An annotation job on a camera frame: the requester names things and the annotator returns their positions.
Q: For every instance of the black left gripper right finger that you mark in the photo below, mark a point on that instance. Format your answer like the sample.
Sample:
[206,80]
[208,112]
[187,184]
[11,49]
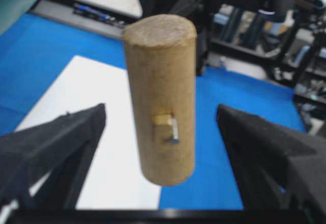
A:
[273,165]

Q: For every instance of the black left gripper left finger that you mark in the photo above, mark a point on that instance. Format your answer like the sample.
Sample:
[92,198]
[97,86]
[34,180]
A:
[45,166]

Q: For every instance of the wooden mallet hammer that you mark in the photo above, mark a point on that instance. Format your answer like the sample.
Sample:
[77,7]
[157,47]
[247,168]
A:
[160,53]

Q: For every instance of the large white foam board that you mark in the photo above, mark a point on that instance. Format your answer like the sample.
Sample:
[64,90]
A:
[114,180]

